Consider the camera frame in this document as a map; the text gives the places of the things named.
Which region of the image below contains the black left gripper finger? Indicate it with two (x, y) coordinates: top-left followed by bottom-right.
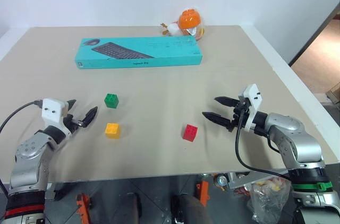
(66, 99), (78, 115)
(81, 106), (98, 128)

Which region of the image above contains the yellow toy brick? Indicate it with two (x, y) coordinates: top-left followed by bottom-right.
(105, 123), (122, 140)

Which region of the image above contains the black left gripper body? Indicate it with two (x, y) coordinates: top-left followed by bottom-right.
(62, 114), (83, 132)

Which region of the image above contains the orange clamp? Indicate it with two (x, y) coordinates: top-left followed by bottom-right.
(76, 193), (93, 224)
(195, 179), (211, 206)

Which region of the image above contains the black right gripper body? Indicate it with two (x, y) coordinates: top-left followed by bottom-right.
(227, 96), (252, 133)

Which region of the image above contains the brown cardboard box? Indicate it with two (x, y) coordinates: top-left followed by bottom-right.
(325, 81), (340, 106)

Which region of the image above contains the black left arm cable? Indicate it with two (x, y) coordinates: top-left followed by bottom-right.
(0, 100), (44, 135)

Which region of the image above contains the green toy brick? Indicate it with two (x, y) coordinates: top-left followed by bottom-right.
(104, 92), (120, 109)

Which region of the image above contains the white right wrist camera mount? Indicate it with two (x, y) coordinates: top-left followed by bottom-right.
(237, 83), (264, 131)

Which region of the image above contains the teal keyboard box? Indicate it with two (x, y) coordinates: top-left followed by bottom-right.
(74, 35), (203, 70)

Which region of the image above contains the clear plastic bag of items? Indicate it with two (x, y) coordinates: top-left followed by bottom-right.
(233, 175), (292, 222)

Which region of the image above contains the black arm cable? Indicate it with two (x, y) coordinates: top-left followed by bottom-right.
(234, 109), (293, 182)
(0, 100), (44, 135)

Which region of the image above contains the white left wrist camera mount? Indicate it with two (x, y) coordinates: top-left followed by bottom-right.
(41, 98), (69, 130)

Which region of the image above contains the orange toy in plastic bag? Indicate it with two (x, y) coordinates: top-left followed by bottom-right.
(159, 7), (207, 41)

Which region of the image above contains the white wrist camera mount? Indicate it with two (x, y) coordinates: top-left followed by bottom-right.
(237, 83), (264, 131)
(41, 98), (69, 130)

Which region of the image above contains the grey metal table bracket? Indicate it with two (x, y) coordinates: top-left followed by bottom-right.
(225, 171), (267, 191)
(44, 181), (57, 201)

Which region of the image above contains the dark rounded shape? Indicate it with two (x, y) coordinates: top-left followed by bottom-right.
(171, 194), (206, 224)

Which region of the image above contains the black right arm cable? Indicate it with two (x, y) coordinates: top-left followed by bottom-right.
(234, 109), (293, 182)

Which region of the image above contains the red toy brick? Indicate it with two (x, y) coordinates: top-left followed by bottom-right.
(182, 124), (199, 142)

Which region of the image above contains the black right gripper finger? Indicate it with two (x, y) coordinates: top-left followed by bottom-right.
(202, 111), (235, 130)
(214, 96), (241, 108)

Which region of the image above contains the metal drink can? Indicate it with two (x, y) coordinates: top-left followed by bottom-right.
(216, 175), (230, 188)

